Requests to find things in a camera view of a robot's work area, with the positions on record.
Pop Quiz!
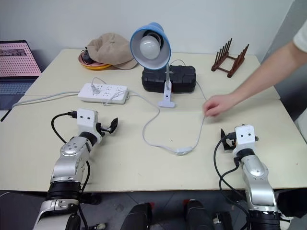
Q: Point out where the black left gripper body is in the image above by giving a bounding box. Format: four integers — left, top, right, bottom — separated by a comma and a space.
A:
96, 122, 112, 134

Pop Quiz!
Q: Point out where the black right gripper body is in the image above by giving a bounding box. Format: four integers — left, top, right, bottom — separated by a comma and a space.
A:
224, 132, 237, 152

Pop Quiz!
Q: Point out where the white lamp power cable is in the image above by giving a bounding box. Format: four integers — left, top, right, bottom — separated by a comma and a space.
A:
90, 58, 209, 156

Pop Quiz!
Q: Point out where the blue clamp desk lamp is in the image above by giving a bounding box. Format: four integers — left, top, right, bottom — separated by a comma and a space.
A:
130, 22, 177, 108

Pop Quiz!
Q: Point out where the person's bare hand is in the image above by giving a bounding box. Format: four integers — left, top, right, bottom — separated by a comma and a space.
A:
202, 93, 235, 118

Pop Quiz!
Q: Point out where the white power strip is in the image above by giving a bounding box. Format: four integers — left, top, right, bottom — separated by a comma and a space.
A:
77, 82, 130, 105

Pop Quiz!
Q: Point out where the yellow plate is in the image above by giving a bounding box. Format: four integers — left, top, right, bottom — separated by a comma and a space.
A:
83, 63, 113, 71

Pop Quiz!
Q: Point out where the pink plate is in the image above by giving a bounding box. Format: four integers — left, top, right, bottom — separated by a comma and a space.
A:
78, 52, 113, 68

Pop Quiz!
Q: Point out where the black plastic case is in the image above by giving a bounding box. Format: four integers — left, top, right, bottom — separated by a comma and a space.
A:
141, 64, 198, 94

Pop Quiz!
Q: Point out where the small black object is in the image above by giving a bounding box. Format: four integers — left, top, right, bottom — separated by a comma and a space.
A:
81, 48, 94, 65

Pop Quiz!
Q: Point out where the beige cap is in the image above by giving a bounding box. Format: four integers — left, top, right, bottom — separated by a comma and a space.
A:
85, 33, 140, 70

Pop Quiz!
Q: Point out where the black box shape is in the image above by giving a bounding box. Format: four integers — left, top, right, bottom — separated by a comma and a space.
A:
275, 188, 307, 219

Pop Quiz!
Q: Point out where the brown wooden dish rack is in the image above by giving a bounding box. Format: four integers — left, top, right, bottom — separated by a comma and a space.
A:
211, 37, 250, 79

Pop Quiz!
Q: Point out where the dark rounded shape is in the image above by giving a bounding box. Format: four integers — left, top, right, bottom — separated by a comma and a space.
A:
183, 198, 214, 230
119, 202, 154, 230

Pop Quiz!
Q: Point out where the white light bulb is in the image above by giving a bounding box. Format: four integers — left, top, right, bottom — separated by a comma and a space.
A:
139, 35, 161, 61

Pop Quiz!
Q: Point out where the thin black rod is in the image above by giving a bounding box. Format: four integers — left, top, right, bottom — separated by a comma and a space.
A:
0, 108, 13, 122

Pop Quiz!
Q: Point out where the open laptop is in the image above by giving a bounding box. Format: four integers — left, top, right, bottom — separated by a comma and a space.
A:
0, 40, 43, 111

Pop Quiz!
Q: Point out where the white shirt sleeve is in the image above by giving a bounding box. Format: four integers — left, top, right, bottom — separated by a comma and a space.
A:
293, 22, 307, 55

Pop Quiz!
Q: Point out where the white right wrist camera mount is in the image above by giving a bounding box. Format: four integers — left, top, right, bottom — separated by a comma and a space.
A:
233, 124, 260, 157

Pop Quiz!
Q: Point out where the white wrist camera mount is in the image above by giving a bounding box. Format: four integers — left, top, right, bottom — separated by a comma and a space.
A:
76, 108, 103, 140
233, 124, 260, 157

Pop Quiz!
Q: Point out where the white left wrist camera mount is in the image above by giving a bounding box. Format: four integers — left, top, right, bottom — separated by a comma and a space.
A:
76, 108, 103, 140

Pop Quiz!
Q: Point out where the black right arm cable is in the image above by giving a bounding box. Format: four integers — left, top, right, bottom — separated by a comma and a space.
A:
213, 137, 253, 230

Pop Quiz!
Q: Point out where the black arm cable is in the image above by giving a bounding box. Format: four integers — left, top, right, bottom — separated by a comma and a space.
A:
50, 111, 78, 145
213, 137, 253, 230

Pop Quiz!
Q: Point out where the white inline cable switch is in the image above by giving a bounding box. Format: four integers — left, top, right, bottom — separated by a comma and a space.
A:
175, 146, 193, 157

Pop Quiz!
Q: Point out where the white power strip cable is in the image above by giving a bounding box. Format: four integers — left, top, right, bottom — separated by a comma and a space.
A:
11, 90, 82, 109

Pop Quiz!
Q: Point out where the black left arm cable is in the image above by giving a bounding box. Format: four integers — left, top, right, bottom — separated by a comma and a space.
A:
50, 111, 78, 145

